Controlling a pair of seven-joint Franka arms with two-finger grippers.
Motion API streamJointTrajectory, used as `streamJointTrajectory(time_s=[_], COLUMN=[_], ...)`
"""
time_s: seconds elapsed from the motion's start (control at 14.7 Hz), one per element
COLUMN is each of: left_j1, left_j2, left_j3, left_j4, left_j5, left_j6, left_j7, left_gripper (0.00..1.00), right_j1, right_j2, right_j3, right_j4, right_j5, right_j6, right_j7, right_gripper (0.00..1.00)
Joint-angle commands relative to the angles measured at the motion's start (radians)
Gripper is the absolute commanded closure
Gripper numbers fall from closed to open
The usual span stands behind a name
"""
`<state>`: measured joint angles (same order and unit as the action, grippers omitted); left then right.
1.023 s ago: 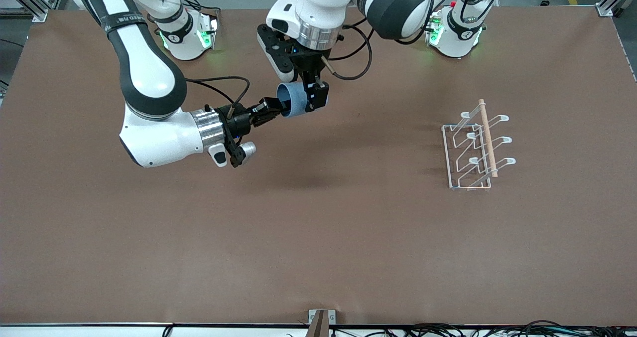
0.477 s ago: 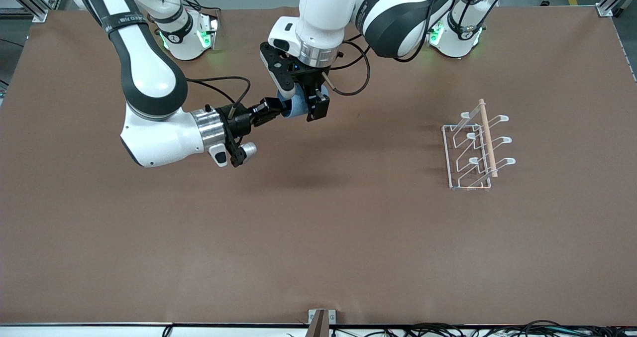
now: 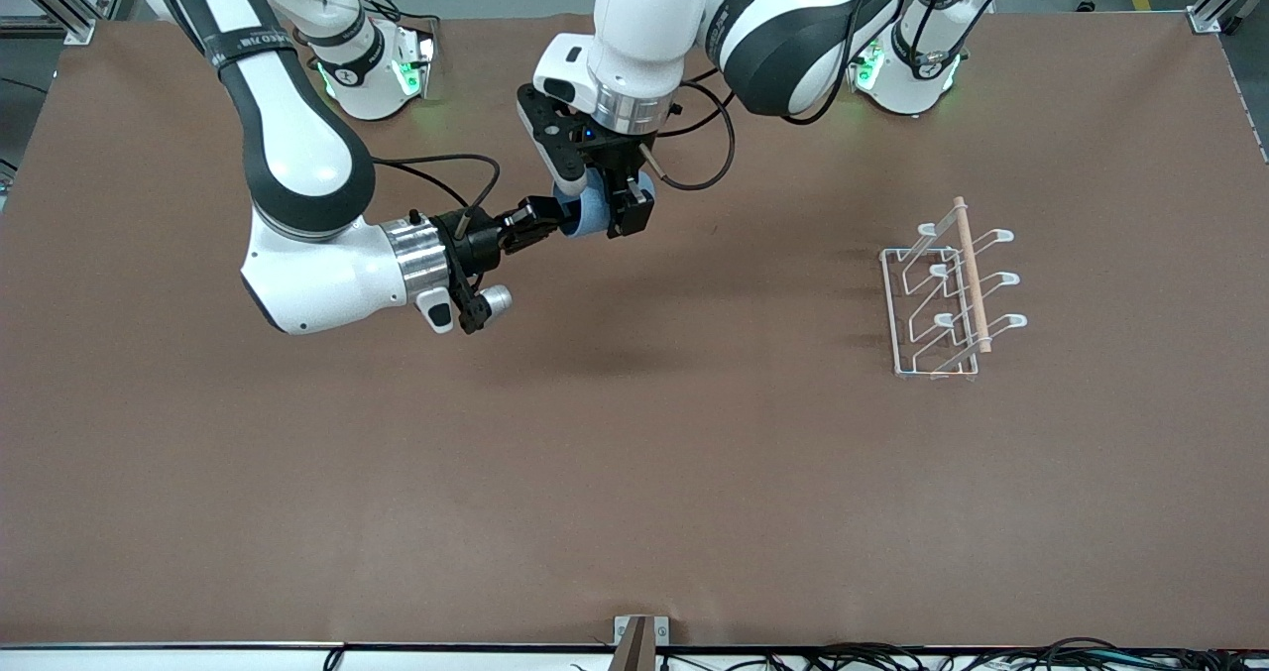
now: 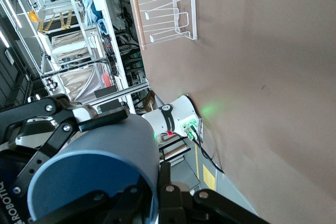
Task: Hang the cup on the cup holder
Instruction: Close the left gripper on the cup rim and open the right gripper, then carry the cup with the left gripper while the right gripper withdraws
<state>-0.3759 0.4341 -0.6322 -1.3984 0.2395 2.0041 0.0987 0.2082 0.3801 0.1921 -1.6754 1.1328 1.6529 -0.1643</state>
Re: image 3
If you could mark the brown table cover sheet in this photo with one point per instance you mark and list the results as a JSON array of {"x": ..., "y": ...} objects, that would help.
[{"x": 634, "y": 473}]

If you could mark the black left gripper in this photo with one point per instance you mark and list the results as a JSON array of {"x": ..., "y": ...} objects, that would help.
[{"x": 612, "y": 155}]

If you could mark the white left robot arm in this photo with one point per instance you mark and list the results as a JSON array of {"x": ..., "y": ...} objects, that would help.
[{"x": 644, "y": 17}]

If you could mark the small metal edge bracket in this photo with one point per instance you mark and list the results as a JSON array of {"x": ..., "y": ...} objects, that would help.
[{"x": 662, "y": 629}]

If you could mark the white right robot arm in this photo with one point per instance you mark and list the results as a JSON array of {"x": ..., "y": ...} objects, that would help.
[{"x": 297, "y": 156}]

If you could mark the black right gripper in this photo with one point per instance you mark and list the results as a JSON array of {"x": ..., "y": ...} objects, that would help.
[{"x": 480, "y": 241}]

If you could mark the light blue plastic cup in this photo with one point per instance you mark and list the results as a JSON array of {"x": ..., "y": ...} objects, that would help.
[{"x": 587, "y": 213}]

